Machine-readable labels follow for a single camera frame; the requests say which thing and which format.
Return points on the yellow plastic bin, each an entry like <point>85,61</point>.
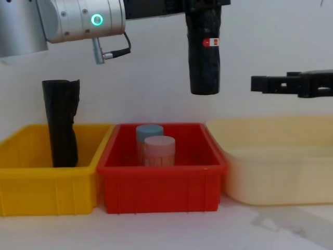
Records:
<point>39,190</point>

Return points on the cream plastic bin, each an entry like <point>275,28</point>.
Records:
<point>281,177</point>

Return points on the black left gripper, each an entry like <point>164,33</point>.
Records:
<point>153,7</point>

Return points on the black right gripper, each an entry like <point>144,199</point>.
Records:
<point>318,83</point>

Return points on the white table cloth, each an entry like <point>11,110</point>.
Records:
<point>156,231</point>

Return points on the black plastic roll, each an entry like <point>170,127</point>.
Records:
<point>62,122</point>

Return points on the jar with blue lid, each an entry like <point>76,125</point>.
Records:
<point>149,131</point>

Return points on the jar with pink lid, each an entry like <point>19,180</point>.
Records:
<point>159,152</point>

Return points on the red plastic bin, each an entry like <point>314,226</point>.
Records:
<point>161,190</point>

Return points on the black roll with red label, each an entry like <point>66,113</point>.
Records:
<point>204,65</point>

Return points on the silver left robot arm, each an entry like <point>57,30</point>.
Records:
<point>72,18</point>

